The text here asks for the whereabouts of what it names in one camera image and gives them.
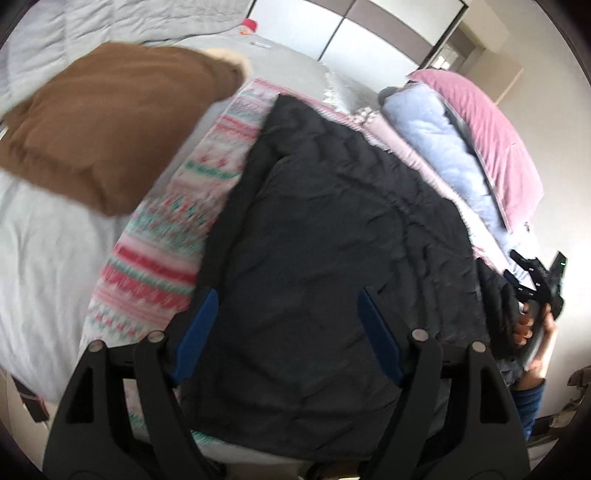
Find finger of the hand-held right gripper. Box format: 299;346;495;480
510;249;544;278
503;270;539;301

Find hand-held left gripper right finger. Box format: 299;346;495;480
355;286;532;480

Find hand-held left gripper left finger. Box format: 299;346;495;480
42;288;227;480

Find black puffer jacket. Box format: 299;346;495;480
178;93;514;463

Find person's right hand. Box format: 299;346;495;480
512;308;556;385

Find olive grey object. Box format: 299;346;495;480
531;368;591;445

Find patterned red green blanket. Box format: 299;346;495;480
85;78;393;462

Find beige door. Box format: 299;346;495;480
459;21;526;106

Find white fringed cloth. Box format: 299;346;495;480
323;69;385;121

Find white and brown wardrobe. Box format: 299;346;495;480
247;0;468;71

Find grey quilted duvet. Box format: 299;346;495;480
0;0;254;116

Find dark bed frame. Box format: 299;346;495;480
13;373;50;424

